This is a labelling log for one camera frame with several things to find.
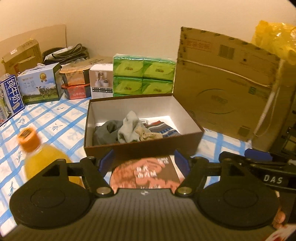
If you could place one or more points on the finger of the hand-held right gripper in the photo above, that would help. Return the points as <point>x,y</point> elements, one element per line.
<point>257,154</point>
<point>229,155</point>

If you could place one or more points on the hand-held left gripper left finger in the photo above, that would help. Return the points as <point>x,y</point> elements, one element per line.
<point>106,161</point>

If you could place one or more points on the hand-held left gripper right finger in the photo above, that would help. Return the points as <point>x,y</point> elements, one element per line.
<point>181,162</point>

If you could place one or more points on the grey knit sock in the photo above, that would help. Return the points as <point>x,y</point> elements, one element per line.
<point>105,134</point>

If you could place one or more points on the patterned knit sock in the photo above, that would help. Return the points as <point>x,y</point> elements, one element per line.
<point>166,132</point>

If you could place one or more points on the brown shoe box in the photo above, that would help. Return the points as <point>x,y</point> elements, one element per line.
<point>138,148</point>

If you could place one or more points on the pale green cloth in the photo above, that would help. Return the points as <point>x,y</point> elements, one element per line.
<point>129,129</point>

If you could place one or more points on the beige cloth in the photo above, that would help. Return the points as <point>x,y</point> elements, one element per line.
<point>148,135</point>

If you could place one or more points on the person's right hand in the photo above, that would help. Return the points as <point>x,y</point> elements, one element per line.
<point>278,217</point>

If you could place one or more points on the black metal rack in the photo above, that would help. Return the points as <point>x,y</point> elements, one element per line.
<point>289,139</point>

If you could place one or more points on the brown printed packet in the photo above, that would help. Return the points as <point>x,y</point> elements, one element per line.
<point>143,172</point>

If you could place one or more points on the orange juice bottle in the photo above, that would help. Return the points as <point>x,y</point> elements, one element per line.
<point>44,157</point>

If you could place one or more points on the blue plaid bed sheet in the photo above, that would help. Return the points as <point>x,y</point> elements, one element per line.
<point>57,120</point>

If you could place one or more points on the large cardboard box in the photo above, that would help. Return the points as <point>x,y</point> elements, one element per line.
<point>219,92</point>

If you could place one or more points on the red instant food box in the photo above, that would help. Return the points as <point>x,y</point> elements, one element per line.
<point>77,92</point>

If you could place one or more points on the white product box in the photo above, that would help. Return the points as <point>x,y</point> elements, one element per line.
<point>101,78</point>

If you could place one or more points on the orange instant food box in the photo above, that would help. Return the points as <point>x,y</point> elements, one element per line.
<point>74,75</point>

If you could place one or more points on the green tissue pack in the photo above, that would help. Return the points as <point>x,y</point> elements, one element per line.
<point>143,74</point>

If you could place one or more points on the flat brown cardboard box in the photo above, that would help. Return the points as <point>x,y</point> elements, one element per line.
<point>97,61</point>

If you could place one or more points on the cow print milk box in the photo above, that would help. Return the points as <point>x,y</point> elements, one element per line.
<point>39,85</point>

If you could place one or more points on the black bag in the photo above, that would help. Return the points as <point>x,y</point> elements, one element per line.
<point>67,54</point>

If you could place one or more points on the blue milk carton box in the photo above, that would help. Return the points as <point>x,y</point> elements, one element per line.
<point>10,97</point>

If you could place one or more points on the yellow plastic bag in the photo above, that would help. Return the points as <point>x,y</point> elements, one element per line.
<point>275,37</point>

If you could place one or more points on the small brown cardboard box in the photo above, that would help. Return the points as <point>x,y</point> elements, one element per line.
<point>22,55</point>

